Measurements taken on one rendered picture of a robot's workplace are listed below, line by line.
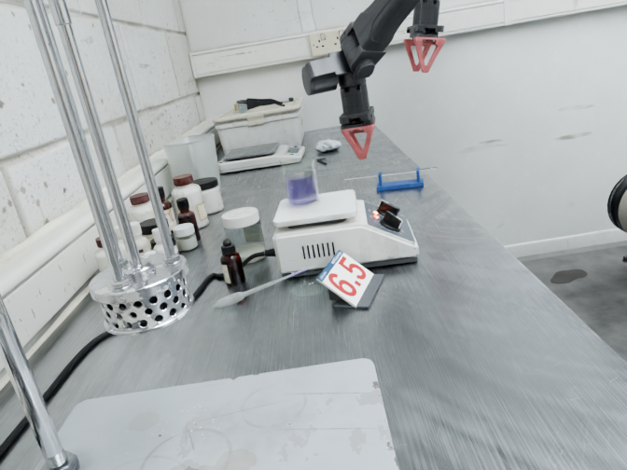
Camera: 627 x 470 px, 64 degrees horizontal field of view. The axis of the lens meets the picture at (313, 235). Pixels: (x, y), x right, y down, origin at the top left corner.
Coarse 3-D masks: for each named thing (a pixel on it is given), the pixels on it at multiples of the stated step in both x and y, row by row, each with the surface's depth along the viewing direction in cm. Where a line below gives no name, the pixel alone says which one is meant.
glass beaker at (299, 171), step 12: (300, 156) 77; (312, 156) 74; (288, 168) 73; (300, 168) 73; (312, 168) 74; (288, 180) 74; (300, 180) 73; (312, 180) 74; (288, 192) 75; (300, 192) 74; (312, 192) 74; (288, 204) 76; (300, 204) 75; (312, 204) 75
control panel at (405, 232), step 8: (368, 208) 77; (376, 208) 79; (368, 216) 73; (400, 216) 80; (368, 224) 70; (376, 224) 71; (408, 224) 78; (392, 232) 71; (400, 232) 72; (408, 232) 74
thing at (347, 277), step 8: (344, 256) 69; (336, 264) 66; (344, 264) 67; (352, 264) 68; (336, 272) 65; (344, 272) 66; (352, 272) 67; (360, 272) 68; (368, 272) 69; (328, 280) 63; (336, 280) 63; (344, 280) 64; (352, 280) 65; (360, 280) 66; (336, 288) 62; (344, 288) 63; (352, 288) 64; (344, 296) 62; (352, 296) 63
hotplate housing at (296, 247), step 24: (360, 216) 73; (288, 240) 70; (312, 240) 70; (336, 240) 70; (360, 240) 70; (384, 240) 70; (408, 240) 70; (288, 264) 72; (312, 264) 72; (360, 264) 72; (384, 264) 71
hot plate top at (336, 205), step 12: (336, 192) 80; (348, 192) 79; (324, 204) 74; (336, 204) 73; (348, 204) 72; (276, 216) 73; (288, 216) 72; (300, 216) 71; (312, 216) 70; (324, 216) 70; (336, 216) 69; (348, 216) 69
